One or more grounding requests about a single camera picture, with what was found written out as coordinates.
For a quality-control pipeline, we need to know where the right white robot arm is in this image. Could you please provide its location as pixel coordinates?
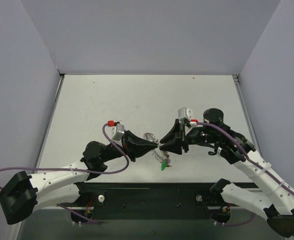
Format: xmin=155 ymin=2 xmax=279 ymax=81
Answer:
xmin=160 ymin=107 xmax=294 ymax=238

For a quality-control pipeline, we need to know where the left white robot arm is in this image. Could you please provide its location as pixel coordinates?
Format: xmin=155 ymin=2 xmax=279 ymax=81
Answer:
xmin=0 ymin=130 xmax=158 ymax=225

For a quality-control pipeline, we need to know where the green key tag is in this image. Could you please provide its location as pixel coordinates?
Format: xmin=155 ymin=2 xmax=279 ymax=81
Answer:
xmin=161 ymin=161 xmax=167 ymax=171

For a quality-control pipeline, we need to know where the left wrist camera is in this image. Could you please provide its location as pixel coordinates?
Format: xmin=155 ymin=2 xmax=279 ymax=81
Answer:
xmin=107 ymin=120 xmax=125 ymax=142

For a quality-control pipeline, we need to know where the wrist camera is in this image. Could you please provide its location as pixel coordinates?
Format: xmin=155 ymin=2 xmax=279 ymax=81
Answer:
xmin=178 ymin=107 xmax=197 ymax=128
xmin=107 ymin=120 xmax=125 ymax=142

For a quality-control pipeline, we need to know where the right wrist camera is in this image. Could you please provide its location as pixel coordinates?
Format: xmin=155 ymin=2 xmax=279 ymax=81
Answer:
xmin=178 ymin=107 xmax=197 ymax=128

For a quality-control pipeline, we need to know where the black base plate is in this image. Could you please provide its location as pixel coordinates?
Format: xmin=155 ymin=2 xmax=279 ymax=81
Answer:
xmin=62 ymin=183 xmax=228 ymax=220

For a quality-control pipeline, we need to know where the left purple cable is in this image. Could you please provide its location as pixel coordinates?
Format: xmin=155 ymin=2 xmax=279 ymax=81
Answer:
xmin=0 ymin=123 xmax=131 ymax=225

